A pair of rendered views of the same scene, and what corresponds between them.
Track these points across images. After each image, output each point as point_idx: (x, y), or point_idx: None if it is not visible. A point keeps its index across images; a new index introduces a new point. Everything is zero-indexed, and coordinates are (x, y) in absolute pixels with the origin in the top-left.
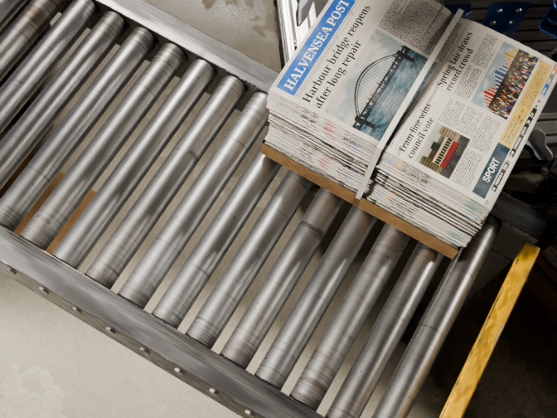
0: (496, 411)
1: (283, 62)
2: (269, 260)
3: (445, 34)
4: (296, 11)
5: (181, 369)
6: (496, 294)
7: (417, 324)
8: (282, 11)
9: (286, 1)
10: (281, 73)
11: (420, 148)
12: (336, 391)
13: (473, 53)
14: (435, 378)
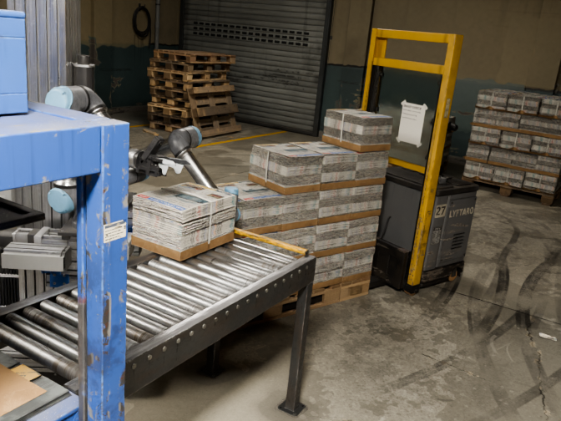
0: (254, 356)
1: (46, 377)
2: (159, 413)
3: (172, 189)
4: (185, 163)
5: (267, 285)
6: None
7: (214, 357)
8: (22, 357)
9: (18, 352)
10: (176, 209)
11: (213, 198)
12: (238, 399)
13: (179, 189)
14: (236, 369)
